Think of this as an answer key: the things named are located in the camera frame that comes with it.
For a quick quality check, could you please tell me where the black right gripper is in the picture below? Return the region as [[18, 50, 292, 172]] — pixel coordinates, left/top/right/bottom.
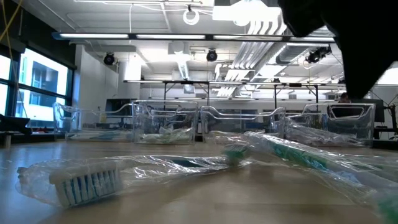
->
[[278, 0, 398, 100]]

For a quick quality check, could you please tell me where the blue toothbrush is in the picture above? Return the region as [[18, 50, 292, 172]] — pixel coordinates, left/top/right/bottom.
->
[[64, 129, 135, 142], [15, 154, 233, 208]]

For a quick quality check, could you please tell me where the person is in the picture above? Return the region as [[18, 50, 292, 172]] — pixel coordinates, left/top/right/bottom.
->
[[326, 92, 365, 119]]

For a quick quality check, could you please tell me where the black computer monitor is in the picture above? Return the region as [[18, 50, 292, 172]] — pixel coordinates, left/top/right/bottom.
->
[[104, 98, 139, 118], [350, 97, 386, 123]]

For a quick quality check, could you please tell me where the clear plastic bin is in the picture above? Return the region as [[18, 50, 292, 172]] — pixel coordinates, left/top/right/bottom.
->
[[200, 105, 286, 142], [285, 101, 376, 147], [53, 101, 137, 143], [132, 99, 200, 146]]

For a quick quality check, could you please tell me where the long ceiling light bar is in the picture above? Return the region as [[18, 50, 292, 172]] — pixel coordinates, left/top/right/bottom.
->
[[52, 32, 336, 44]]

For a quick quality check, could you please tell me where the large room window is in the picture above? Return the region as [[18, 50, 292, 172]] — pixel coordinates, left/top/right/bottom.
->
[[0, 46, 75, 125]]

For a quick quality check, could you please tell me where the black ceiling camera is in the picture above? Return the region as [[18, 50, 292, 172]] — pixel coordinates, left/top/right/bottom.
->
[[103, 52, 117, 66], [305, 45, 333, 64], [206, 48, 218, 63]]

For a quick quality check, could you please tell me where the silver ventilation duct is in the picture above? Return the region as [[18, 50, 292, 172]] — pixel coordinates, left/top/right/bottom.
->
[[275, 26, 341, 65]]

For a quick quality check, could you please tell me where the black overhead rack frame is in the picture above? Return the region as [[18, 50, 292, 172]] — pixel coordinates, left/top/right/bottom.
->
[[123, 79, 398, 110]]

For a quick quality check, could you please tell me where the white cable coil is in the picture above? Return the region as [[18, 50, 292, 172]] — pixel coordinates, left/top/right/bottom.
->
[[182, 4, 201, 26]]

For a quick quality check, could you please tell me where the yellow cable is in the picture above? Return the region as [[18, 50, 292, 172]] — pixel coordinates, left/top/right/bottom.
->
[[0, 0, 24, 119]]

